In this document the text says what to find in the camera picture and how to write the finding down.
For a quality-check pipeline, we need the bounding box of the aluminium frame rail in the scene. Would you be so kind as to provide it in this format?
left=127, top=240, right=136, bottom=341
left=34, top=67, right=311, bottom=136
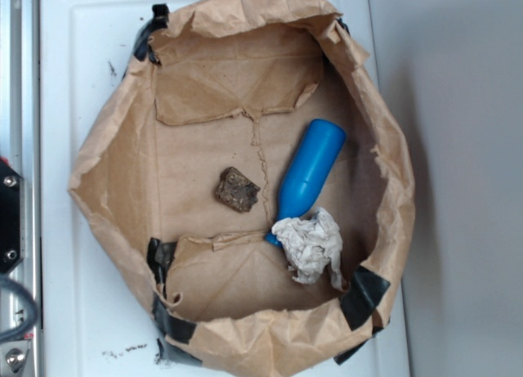
left=0, top=0, right=43, bottom=377

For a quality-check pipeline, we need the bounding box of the dark brown rock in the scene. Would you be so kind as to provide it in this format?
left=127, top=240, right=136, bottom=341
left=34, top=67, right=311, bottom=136
left=215, top=167, right=261, bottom=213

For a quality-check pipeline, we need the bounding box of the brown paper bag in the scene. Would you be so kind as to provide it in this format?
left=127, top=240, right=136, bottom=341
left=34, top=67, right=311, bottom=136
left=69, top=0, right=415, bottom=376

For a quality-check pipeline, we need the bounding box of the crumpled white tissue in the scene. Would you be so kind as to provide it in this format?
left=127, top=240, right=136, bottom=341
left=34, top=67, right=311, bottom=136
left=271, top=207, right=346, bottom=291

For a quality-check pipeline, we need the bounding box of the blue plastic bottle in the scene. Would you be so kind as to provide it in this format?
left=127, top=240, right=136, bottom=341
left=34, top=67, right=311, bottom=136
left=264, top=119, right=347, bottom=248

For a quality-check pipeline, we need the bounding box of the black tape lower left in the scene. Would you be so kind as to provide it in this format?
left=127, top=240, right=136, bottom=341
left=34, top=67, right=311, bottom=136
left=146, top=238, right=203, bottom=367

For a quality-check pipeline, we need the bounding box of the grey braided cable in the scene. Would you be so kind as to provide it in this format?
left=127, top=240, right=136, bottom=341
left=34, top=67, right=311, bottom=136
left=0, top=273, right=39, bottom=343

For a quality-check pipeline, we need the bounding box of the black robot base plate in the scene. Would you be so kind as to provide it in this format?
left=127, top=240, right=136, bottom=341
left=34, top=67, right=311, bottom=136
left=1, top=156, right=25, bottom=275

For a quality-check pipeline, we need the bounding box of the black tape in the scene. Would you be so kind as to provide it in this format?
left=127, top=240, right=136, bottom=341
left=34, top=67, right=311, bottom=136
left=146, top=238, right=203, bottom=367
left=333, top=265, right=391, bottom=366
left=132, top=3, right=170, bottom=65

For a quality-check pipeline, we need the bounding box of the black tape upper left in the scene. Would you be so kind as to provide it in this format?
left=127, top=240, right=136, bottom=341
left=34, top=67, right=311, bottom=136
left=132, top=3, right=170, bottom=65

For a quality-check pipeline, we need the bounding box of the black tape lower right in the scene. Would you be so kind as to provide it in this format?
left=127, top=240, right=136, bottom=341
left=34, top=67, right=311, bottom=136
left=333, top=265, right=391, bottom=366

